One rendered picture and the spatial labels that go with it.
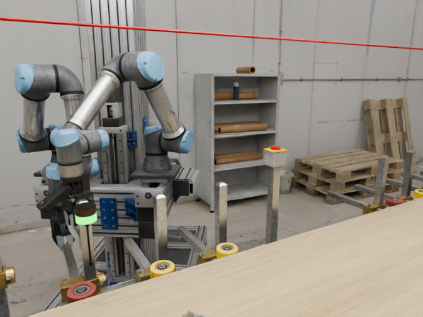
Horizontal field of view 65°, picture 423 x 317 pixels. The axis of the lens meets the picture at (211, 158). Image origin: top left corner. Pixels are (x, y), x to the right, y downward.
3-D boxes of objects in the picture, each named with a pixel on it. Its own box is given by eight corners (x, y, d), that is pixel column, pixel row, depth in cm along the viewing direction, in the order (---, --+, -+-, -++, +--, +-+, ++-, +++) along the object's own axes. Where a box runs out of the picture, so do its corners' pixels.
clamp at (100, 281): (60, 294, 108) (59, 280, 107) (103, 282, 115) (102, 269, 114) (62, 304, 104) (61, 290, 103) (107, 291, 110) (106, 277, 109)
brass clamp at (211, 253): (197, 263, 134) (197, 252, 133) (226, 255, 140) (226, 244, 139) (204, 271, 128) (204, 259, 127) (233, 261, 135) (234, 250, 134)
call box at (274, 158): (262, 166, 141) (263, 148, 139) (275, 163, 144) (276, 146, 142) (273, 170, 135) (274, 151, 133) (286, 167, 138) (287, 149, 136)
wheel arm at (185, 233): (177, 234, 158) (177, 226, 157) (184, 233, 160) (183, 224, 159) (225, 282, 121) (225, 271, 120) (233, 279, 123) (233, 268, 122)
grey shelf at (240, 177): (195, 200, 420) (194, 73, 384) (255, 190, 459) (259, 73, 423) (211, 212, 382) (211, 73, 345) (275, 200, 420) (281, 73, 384)
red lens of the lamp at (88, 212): (73, 211, 101) (72, 204, 100) (94, 207, 104) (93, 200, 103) (76, 218, 96) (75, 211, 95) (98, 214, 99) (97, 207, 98)
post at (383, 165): (368, 239, 188) (379, 155, 176) (372, 237, 189) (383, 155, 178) (374, 241, 185) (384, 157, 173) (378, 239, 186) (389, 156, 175)
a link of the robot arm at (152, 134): (153, 147, 180) (153, 122, 177) (174, 150, 174) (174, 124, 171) (139, 151, 170) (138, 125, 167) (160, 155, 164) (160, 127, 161)
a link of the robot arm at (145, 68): (174, 139, 176) (129, 46, 138) (199, 142, 169) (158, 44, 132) (164, 156, 169) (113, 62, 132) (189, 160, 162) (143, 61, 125)
